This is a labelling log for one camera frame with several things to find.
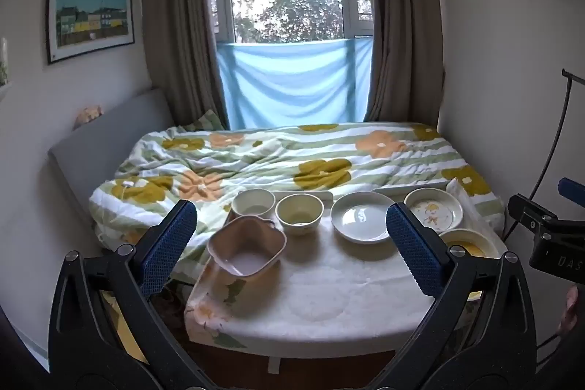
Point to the floral striped blanket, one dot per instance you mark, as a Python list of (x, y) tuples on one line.
[(274, 161)]

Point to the small plush toy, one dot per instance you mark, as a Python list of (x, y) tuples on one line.
[(88, 116)]

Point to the green patterned pillow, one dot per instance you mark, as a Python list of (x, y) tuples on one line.
[(205, 121)]

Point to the grey headboard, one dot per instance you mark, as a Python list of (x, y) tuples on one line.
[(114, 129)]

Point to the white floral tablecloth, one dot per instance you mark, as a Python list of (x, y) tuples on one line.
[(329, 294)]

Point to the person's right hand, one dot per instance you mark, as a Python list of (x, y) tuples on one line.
[(576, 312)]

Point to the framed landscape picture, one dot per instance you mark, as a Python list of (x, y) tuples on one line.
[(89, 17)]

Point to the white round bowl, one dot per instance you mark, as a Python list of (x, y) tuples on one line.
[(252, 203)]

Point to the cream round bowl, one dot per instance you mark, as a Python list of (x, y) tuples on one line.
[(299, 214)]

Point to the light blue hanging cloth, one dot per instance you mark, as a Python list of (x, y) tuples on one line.
[(292, 84)]

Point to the brown curtain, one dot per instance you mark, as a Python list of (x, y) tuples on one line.
[(406, 29), (178, 29)]

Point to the white table frame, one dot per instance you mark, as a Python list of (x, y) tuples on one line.
[(276, 365)]

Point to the white plate with floral print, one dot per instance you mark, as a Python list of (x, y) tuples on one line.
[(432, 209)]

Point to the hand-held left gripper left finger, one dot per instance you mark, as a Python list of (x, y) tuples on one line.
[(167, 248)]

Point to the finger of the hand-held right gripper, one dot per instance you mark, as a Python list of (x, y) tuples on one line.
[(573, 189), (532, 214)]

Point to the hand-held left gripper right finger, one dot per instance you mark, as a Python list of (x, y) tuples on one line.
[(411, 248)]

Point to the plain white plate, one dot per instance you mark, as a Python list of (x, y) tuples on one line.
[(361, 216)]

